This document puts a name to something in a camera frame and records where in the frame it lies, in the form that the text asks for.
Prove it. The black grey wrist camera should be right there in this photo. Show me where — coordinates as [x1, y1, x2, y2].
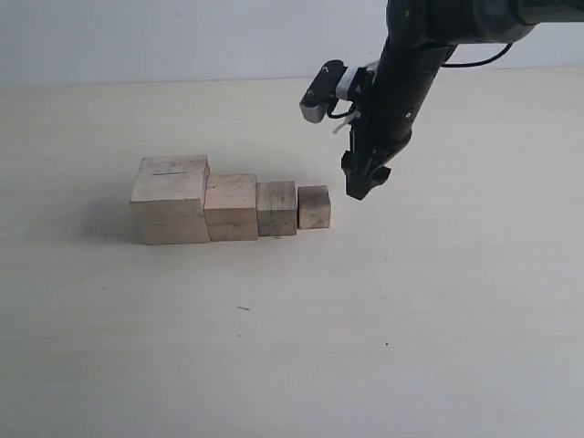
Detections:
[299, 59, 372, 124]

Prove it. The third largest wooden cube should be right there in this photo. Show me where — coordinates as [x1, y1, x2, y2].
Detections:
[256, 182, 297, 237]

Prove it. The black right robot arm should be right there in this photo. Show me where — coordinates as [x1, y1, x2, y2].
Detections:
[336, 1, 583, 200]

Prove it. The smallest wooden cube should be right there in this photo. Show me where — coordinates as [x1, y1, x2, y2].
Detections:
[297, 185, 331, 229]

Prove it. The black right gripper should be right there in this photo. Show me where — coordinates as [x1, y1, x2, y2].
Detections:
[341, 41, 454, 200]

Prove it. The second largest wooden cube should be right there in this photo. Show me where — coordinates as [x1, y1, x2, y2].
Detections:
[204, 173, 259, 242]

